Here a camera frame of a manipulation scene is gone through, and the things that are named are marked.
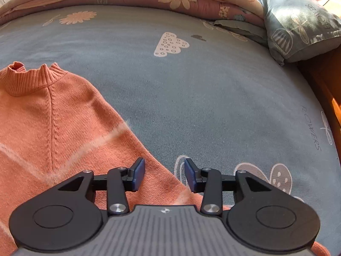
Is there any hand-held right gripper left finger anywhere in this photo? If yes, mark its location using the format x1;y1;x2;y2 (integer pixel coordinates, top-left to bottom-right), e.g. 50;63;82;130
58;157;146;215

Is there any blue printed pillow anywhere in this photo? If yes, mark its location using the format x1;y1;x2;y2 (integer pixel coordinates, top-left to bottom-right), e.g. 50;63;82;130
252;0;341;64

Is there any blue printed bed sheet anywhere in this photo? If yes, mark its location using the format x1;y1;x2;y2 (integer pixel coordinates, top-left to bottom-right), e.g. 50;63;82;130
0;5;341;251

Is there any flat blue pillow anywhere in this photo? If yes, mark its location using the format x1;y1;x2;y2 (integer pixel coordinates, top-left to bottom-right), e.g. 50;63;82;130
213;19;268;46

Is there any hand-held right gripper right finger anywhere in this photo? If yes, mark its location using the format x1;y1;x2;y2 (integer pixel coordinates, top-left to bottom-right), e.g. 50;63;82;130
184;158;269;215

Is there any orange knit sweater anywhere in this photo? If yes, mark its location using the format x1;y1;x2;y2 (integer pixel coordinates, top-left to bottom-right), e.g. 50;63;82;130
0;62;332;256

